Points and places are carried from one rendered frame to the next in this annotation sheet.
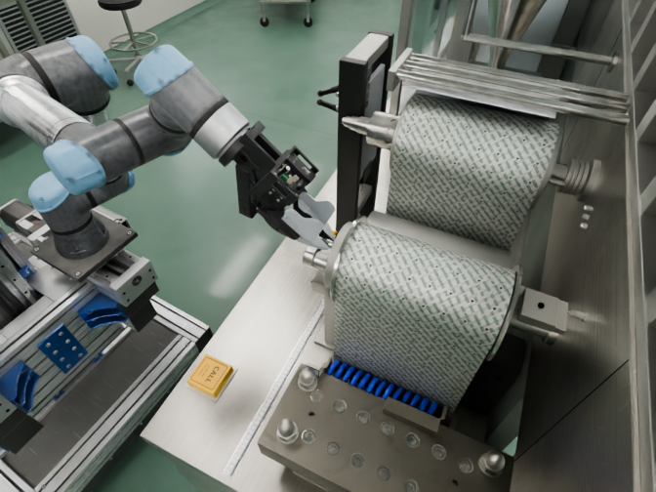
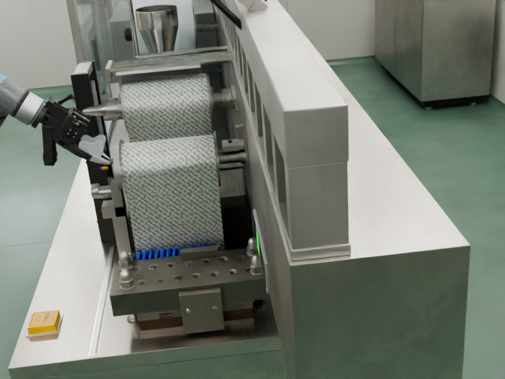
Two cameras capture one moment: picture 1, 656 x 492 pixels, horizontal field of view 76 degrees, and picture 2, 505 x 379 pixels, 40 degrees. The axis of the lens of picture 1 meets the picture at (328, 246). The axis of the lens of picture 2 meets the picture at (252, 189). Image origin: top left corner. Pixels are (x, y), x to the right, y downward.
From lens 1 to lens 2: 131 cm
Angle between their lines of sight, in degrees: 32
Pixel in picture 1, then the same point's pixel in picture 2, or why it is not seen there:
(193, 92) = (13, 86)
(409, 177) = (139, 124)
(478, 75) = (155, 60)
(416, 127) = (132, 93)
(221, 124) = (32, 100)
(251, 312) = (52, 289)
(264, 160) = (61, 113)
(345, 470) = (172, 283)
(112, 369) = not seen: outside the picture
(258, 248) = not seen: outside the picture
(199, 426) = (53, 346)
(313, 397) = (134, 271)
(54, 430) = not seen: outside the picture
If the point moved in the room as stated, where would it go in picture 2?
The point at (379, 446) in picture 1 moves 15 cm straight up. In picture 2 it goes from (187, 269) to (180, 216)
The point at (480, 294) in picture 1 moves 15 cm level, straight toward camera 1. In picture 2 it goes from (199, 143) to (193, 165)
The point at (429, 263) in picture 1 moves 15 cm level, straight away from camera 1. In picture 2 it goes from (168, 141) to (165, 123)
